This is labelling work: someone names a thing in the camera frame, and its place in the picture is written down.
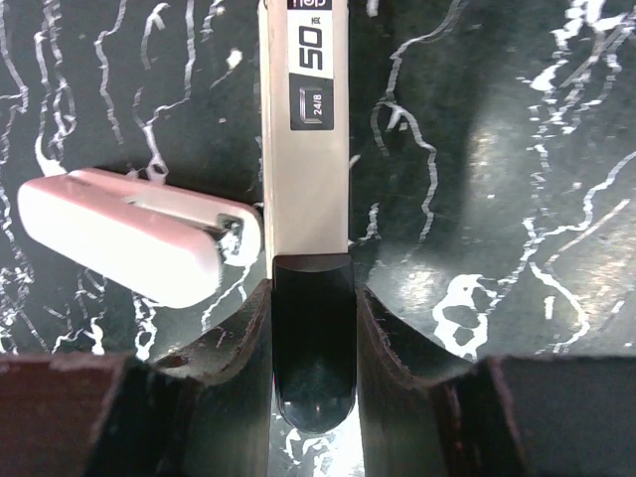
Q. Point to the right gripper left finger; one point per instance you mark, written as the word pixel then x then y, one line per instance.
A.
pixel 203 410

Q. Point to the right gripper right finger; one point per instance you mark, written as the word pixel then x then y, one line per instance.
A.
pixel 426 412

